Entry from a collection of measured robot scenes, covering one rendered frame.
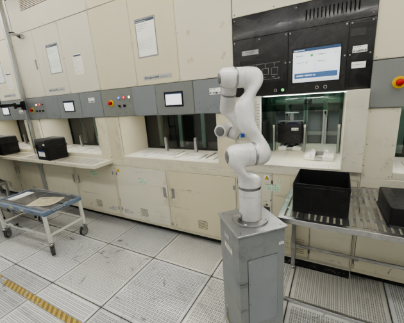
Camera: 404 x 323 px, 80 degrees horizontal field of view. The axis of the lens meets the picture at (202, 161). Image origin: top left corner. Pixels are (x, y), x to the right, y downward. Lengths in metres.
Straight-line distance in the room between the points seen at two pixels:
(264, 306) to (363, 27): 1.70
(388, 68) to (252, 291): 1.49
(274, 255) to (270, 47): 1.35
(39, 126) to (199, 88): 2.54
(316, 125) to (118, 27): 2.16
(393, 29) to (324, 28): 0.36
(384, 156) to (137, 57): 2.10
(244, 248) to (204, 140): 1.60
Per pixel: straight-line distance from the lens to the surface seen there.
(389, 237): 1.43
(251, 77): 1.27
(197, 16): 2.18
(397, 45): 1.90
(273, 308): 1.63
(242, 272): 1.37
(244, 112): 1.22
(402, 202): 1.53
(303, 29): 1.90
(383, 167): 1.95
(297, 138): 2.42
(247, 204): 1.29
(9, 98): 4.51
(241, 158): 1.18
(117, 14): 2.71
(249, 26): 1.99
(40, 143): 3.52
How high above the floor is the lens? 1.43
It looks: 15 degrees down
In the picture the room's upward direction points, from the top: 4 degrees counter-clockwise
